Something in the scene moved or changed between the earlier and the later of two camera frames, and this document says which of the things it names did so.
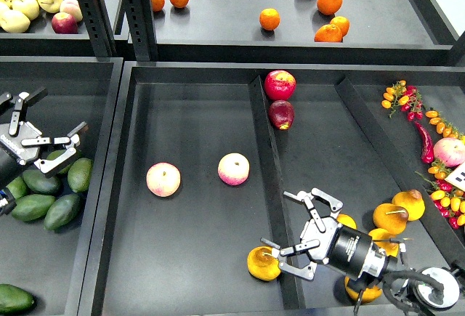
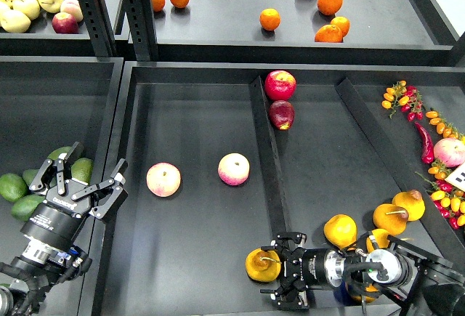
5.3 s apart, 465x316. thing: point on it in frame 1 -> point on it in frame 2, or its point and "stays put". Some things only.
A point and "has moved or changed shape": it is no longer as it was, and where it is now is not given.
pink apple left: (163, 179) stays put
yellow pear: (262, 264) stays put
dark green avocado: (61, 211) has moved or changed shape
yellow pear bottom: (368, 294) stays put
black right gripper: (344, 249) -> (310, 269)
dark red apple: (281, 113) stays put
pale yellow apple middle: (27, 4) stays put
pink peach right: (449, 152) stays put
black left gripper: (18, 144) -> (57, 220)
